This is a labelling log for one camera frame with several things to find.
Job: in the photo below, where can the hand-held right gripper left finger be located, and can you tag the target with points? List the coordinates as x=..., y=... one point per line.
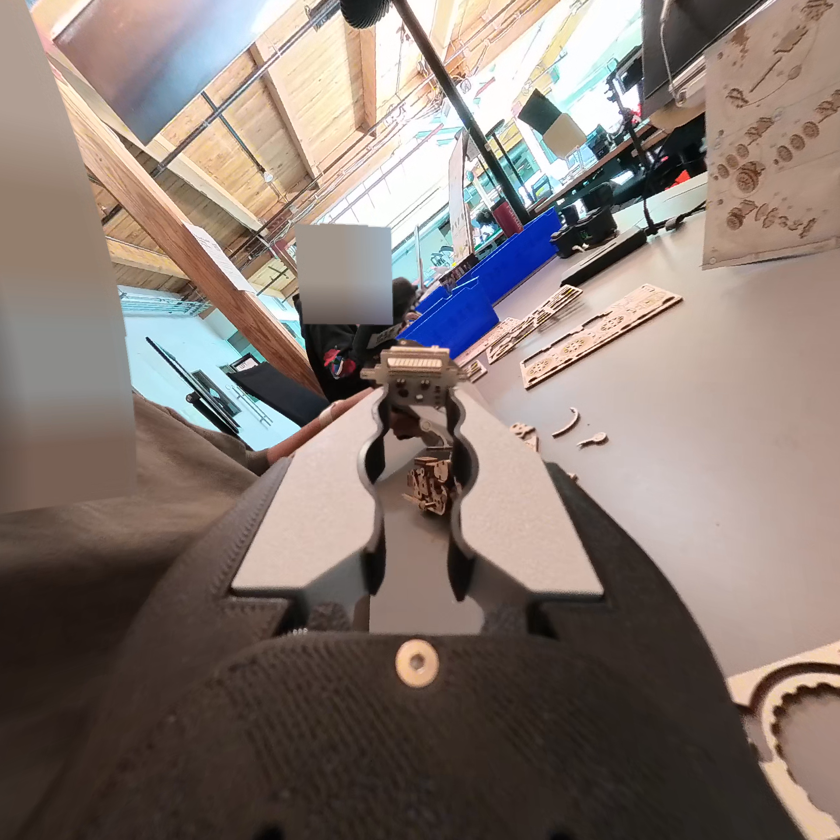
x=308, y=518

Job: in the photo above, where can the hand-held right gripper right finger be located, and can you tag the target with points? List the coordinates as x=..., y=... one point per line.
x=525, y=525

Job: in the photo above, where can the wooden motorcycle model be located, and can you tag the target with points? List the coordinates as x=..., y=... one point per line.
x=430, y=485

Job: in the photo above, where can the ribbed wooden model part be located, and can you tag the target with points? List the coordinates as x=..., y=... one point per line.
x=415, y=366

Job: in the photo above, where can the person's left forearm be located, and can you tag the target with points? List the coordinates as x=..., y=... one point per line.
x=308, y=430

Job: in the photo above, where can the grey desk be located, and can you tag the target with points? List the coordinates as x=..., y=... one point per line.
x=656, y=492

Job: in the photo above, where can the thin wooden knob piece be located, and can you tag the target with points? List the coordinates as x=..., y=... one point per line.
x=592, y=439

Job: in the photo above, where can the curved wooden piece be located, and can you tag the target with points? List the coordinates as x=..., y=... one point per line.
x=572, y=423

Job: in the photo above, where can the black fabric chair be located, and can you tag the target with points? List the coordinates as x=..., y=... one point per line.
x=282, y=394

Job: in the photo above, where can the black monitor on stand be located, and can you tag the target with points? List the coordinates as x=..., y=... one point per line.
x=197, y=387

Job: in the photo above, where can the wooden wheel parts sheet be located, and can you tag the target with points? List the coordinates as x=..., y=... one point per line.
x=604, y=334

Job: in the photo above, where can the long wooden parts sheet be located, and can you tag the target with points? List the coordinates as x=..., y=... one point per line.
x=544, y=315

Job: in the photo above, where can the short blue plastic bin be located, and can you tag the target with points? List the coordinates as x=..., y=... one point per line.
x=453, y=321

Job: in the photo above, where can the long blue plastic bin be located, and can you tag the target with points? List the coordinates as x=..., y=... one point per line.
x=512, y=256

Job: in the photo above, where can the white paper sign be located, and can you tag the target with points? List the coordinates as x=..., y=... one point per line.
x=220, y=256

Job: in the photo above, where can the flat black box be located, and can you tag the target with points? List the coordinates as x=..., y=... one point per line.
x=604, y=256

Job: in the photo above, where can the empty wooden cutout sheet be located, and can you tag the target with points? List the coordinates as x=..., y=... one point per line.
x=754, y=695

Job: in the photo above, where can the black device case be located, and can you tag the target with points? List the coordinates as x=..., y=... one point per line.
x=587, y=229

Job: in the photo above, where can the maroon cylinder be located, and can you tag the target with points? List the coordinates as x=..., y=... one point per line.
x=509, y=218

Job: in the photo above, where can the white display board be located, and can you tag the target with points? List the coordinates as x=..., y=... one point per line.
x=459, y=203

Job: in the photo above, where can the black pole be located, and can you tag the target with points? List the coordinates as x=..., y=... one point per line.
x=459, y=98

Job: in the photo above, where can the wooden gear parts sheet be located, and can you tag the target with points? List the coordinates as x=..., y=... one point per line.
x=774, y=131

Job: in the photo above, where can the hanging grey panel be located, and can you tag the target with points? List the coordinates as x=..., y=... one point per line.
x=170, y=52

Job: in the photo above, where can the dark screen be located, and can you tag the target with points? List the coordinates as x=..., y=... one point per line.
x=695, y=46

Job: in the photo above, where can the black round lamp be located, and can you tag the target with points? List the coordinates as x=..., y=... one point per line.
x=364, y=12

